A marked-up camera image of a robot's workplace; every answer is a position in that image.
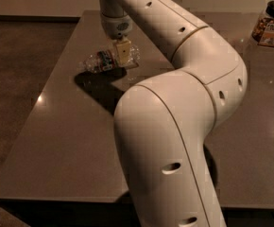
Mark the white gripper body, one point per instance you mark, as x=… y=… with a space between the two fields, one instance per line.
x=117 y=26

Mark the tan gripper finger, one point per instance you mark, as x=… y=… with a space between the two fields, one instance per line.
x=122 y=48

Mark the clear plastic water bottle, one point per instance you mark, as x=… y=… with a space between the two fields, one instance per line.
x=107 y=60

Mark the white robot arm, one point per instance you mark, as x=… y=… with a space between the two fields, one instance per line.
x=160 y=124

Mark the snack jar with black lid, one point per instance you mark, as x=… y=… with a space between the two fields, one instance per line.
x=263 y=32

